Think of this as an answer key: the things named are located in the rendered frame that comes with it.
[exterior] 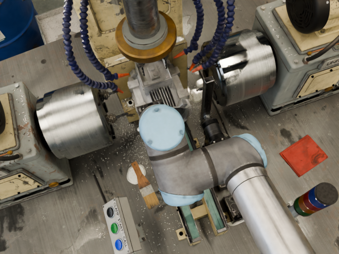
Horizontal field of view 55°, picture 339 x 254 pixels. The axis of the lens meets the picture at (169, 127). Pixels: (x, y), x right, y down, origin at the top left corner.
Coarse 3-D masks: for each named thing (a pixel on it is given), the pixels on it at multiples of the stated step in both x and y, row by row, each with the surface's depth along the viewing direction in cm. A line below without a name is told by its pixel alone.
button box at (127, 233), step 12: (108, 204) 103; (120, 204) 101; (120, 216) 99; (132, 216) 102; (108, 228) 102; (120, 228) 98; (132, 228) 100; (132, 240) 97; (120, 252) 97; (132, 252) 96
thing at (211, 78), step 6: (204, 78) 98; (210, 78) 97; (204, 84) 98; (210, 84) 98; (204, 90) 101; (210, 90) 102; (204, 96) 104; (210, 96) 105; (204, 102) 108; (210, 102) 109; (204, 108) 112; (210, 108) 114; (204, 114) 117
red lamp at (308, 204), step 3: (306, 192) 95; (306, 195) 92; (303, 198) 94; (306, 198) 92; (306, 201) 92; (309, 201) 90; (306, 204) 93; (309, 204) 91; (309, 207) 92; (312, 207) 91; (315, 207) 90; (312, 210) 93; (315, 210) 92; (318, 210) 92
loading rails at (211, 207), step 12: (192, 144) 124; (204, 192) 117; (204, 204) 122; (216, 204) 114; (180, 216) 114; (192, 216) 114; (204, 216) 124; (216, 216) 114; (228, 216) 123; (180, 228) 122; (192, 228) 112; (216, 228) 112; (228, 228) 111; (192, 240) 110
